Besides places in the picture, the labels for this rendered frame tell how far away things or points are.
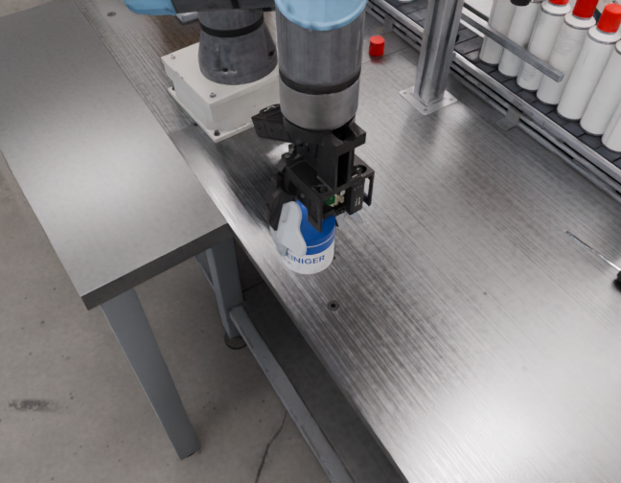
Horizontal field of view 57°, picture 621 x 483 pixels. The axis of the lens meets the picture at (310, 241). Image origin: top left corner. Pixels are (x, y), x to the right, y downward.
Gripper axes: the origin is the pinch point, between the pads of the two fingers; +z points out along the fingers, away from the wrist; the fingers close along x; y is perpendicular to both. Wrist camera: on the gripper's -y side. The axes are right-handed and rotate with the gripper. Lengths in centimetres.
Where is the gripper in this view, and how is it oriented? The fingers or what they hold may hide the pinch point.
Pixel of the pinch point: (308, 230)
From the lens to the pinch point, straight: 71.5
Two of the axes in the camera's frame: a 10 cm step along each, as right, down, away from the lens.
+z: 0.0, 6.4, 7.7
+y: 5.8, 6.2, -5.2
